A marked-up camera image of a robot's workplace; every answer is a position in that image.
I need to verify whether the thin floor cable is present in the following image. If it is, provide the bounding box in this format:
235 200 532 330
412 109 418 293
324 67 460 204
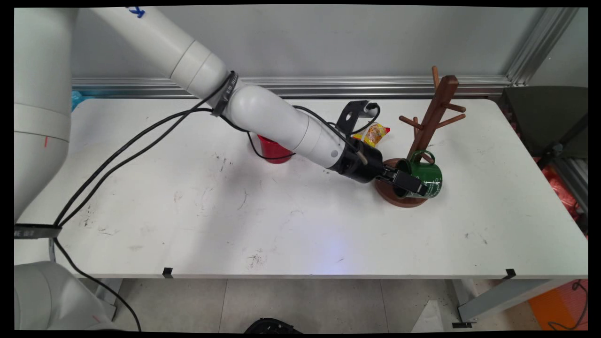
548 279 588 330

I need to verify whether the red plastic bag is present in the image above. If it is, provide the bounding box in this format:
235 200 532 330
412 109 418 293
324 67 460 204
533 157 582 222

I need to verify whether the green enamel mug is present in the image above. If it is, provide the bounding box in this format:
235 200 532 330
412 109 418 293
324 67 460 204
393 150 443 200

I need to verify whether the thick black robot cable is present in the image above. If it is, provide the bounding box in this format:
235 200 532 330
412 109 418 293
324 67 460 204
51 108 217 332
53 106 216 229

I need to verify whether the grey metal table leg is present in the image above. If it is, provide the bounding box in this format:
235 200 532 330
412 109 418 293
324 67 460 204
94 279 123 321
452 279 566 328

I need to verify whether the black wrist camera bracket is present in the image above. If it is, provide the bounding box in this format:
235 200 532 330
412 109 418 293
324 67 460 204
335 100 371 138

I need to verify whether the brown wooden mug tree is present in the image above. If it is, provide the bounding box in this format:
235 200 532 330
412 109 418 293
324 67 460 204
375 66 467 208

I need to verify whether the aluminium frame rail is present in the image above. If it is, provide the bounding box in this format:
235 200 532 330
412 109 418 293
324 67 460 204
71 75 513 100
506 7 581 87
552 155 588 213

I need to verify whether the black round object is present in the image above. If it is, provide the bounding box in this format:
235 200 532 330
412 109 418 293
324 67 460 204
244 317 302 334

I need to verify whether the red mug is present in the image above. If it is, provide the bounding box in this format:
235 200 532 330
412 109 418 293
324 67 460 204
257 135 294 164

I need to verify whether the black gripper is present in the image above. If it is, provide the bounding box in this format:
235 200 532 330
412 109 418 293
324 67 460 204
327 140 429 198

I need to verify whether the black cable strap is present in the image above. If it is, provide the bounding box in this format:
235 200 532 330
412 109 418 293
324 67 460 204
14 224 63 240
210 70 239 118

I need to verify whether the yellow orange snack packet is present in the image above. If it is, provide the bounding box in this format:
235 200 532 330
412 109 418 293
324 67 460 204
352 123 391 147

